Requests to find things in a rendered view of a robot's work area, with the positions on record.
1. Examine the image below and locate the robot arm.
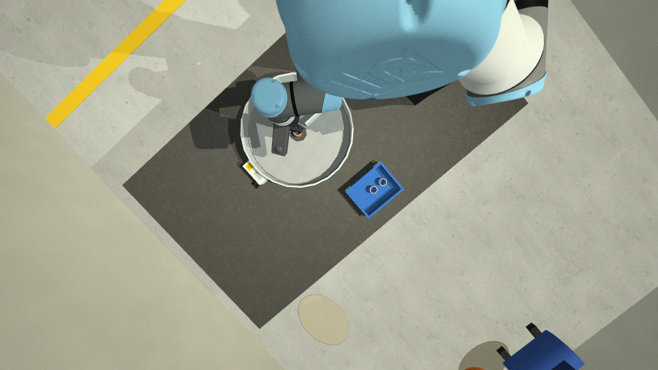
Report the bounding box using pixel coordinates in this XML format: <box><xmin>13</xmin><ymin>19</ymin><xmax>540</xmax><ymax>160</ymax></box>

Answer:
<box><xmin>251</xmin><ymin>0</ymin><xmax>549</xmax><ymax>156</ymax></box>

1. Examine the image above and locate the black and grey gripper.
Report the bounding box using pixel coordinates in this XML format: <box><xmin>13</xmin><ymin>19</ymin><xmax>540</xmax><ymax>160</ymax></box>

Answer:
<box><xmin>286</xmin><ymin>116</ymin><xmax>303</xmax><ymax>134</ymax></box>

